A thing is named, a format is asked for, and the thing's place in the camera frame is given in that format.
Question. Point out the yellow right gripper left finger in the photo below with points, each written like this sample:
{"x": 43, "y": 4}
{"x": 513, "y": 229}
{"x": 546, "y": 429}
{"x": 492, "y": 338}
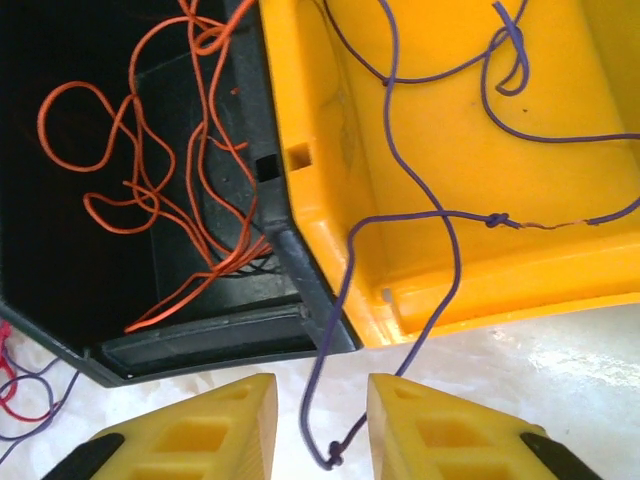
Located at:
{"x": 200, "y": 435}

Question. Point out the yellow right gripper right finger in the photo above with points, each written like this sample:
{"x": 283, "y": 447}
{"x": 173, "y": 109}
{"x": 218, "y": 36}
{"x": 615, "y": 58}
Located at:
{"x": 450, "y": 435}

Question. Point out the black plastic bin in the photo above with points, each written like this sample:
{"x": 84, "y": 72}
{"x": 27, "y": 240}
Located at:
{"x": 50, "y": 250}

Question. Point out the yellow plastic bin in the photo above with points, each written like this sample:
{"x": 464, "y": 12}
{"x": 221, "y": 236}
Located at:
{"x": 450, "y": 165}

